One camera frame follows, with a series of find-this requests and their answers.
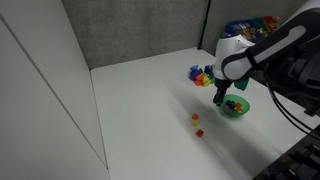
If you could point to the black tripod pole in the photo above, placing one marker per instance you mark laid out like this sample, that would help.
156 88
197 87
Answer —
204 23

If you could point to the green plastic bowl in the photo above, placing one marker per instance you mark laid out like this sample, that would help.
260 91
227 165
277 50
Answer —
245 108

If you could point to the yellow toy piece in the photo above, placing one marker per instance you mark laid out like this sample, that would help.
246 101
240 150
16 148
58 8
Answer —
206 80

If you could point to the orange block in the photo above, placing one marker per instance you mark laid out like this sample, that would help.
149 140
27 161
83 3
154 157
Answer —
237 109
238 105
195 116

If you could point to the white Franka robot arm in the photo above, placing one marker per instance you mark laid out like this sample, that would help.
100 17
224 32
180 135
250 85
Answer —
266 43

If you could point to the yellow block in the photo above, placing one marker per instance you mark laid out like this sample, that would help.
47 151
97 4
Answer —
195 123

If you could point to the purple toy piece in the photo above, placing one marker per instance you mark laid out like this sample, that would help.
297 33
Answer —
193 73

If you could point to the red block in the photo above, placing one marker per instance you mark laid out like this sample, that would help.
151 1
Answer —
200 133

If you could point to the black base board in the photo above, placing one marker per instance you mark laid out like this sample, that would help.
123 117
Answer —
293 160

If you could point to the orange toy piece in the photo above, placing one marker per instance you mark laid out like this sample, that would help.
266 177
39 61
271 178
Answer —
199 80

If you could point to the black equipment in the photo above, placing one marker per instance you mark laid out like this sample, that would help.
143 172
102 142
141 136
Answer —
300 80

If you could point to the colourful toy box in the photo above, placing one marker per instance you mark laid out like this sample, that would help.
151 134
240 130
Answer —
251 28

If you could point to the blue block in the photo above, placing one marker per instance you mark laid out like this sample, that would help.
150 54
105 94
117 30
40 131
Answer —
230 103

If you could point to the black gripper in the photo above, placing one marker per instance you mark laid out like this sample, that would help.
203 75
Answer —
223 87

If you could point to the blue toy piece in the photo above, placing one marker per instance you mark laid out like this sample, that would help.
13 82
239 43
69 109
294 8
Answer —
209 70

